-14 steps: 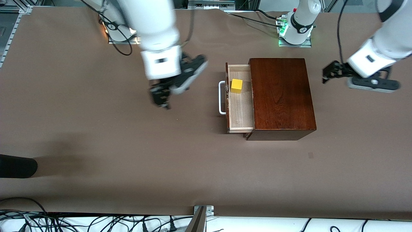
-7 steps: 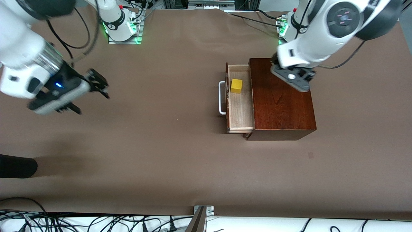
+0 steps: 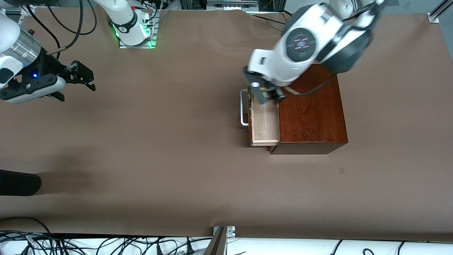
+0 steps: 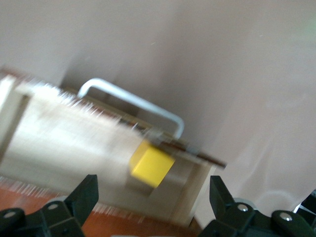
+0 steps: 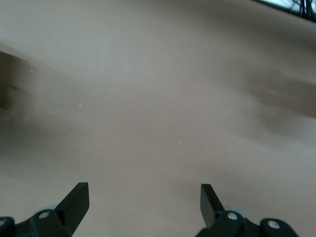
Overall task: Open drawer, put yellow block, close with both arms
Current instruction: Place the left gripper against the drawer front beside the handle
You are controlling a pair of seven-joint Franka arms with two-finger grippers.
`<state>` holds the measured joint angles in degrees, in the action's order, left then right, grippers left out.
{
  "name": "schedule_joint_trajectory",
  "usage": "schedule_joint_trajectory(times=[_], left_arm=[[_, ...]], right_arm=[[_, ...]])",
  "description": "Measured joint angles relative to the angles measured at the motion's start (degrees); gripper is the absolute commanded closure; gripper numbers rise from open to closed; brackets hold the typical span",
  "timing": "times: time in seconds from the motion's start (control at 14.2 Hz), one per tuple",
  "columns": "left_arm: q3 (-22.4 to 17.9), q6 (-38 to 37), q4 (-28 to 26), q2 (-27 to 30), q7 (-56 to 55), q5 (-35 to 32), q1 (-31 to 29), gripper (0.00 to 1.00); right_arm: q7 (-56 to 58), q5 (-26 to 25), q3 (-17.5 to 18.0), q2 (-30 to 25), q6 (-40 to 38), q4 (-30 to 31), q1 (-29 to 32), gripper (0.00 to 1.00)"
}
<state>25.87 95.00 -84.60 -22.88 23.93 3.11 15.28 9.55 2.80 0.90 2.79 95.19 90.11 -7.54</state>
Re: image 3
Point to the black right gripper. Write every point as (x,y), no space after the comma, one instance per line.
(48,64)

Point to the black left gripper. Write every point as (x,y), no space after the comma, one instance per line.
(271,92)

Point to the light wood drawer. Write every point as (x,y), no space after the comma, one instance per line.
(263,124)

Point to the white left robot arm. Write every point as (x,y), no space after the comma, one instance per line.
(300,44)

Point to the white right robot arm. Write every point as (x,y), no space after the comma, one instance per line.
(10,35)

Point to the dark brown wooden cabinet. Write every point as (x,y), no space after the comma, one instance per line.
(311,117)

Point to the metal equipment box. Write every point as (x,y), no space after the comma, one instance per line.
(231,4)

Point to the brown table cover sheet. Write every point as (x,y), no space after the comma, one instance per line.
(198,177)

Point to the black cylinder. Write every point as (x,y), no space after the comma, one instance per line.
(17,182)

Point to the aluminium pole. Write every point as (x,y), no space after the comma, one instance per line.
(216,244)

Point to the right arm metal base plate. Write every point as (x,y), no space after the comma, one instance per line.
(136,46)

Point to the perforated metal rail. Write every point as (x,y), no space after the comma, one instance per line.
(18,19)

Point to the small metal bracket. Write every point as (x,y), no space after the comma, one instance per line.
(230,232)

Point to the aluminium frame profile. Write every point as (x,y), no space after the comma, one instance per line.
(439,12)

